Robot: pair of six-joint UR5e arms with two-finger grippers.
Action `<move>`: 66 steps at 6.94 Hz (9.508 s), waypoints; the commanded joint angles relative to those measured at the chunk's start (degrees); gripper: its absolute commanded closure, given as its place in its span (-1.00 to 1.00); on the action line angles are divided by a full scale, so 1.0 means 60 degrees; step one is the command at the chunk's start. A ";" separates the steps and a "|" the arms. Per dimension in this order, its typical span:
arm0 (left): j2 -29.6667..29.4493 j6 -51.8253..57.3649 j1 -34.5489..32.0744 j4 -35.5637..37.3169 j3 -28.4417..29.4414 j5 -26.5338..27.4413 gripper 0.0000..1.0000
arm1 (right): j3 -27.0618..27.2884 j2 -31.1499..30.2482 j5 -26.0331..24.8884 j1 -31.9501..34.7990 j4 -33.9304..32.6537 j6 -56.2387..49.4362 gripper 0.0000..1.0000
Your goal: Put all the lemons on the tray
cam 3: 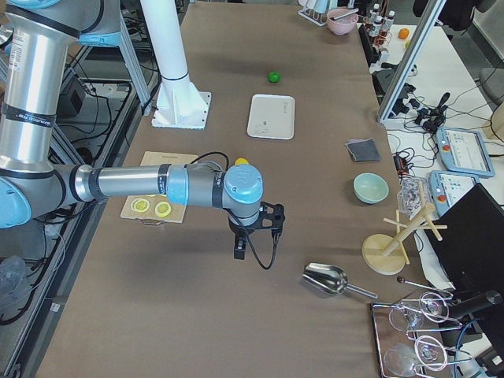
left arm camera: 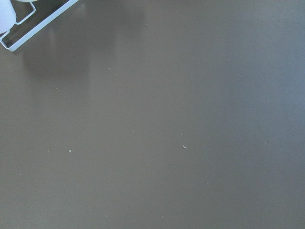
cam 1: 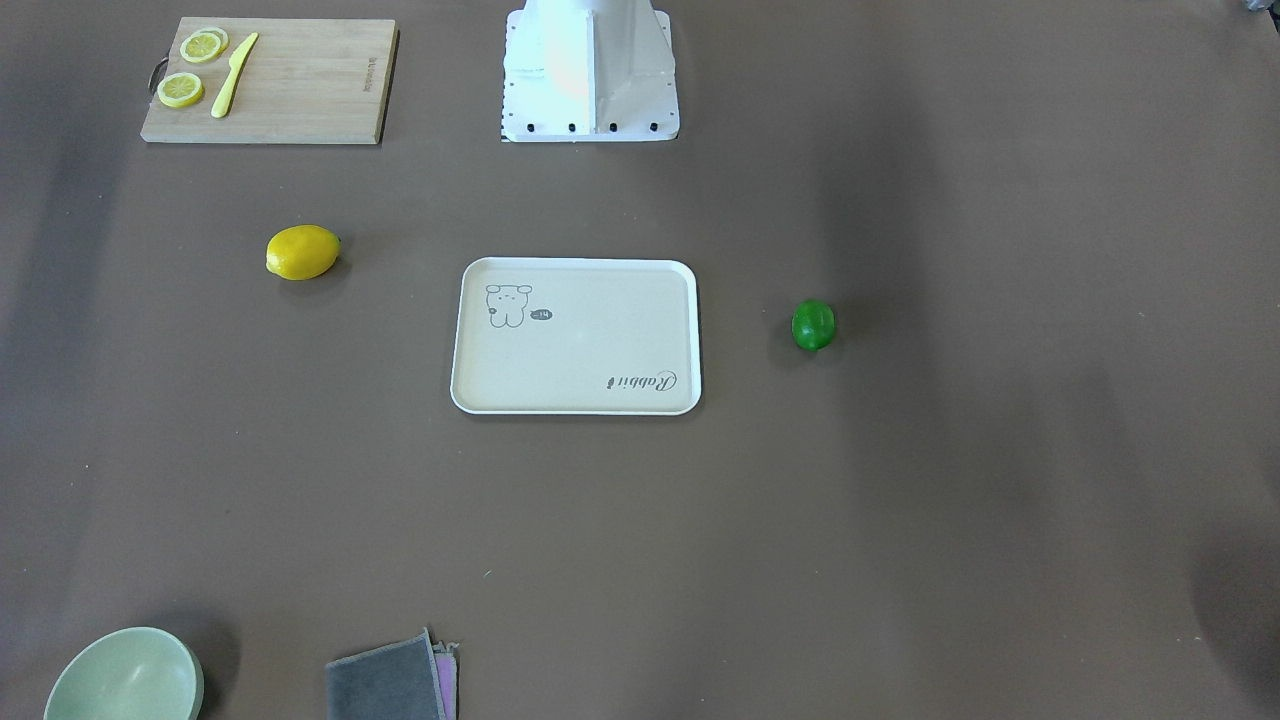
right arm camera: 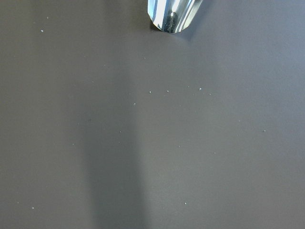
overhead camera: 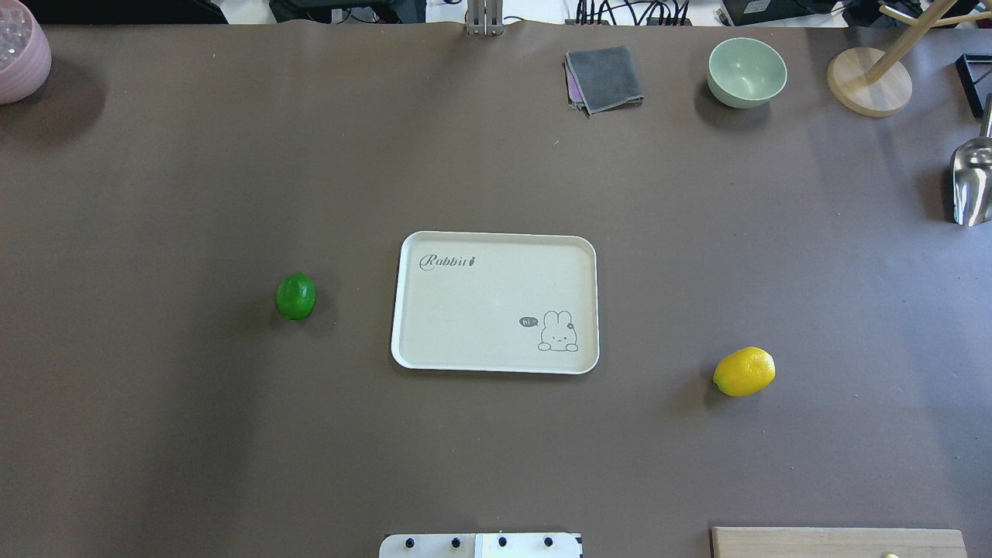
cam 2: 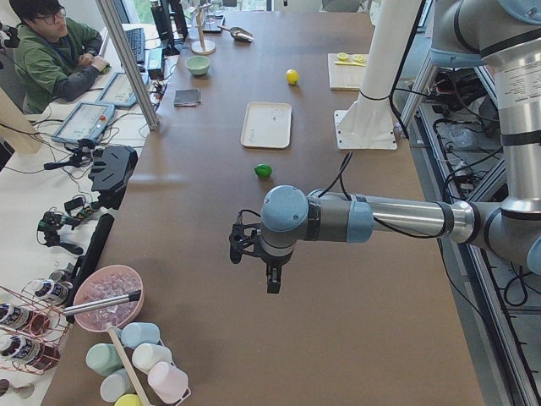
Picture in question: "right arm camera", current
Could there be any silver metal scoop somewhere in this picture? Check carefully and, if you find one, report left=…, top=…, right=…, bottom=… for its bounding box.
left=147, top=0, right=203, bottom=33

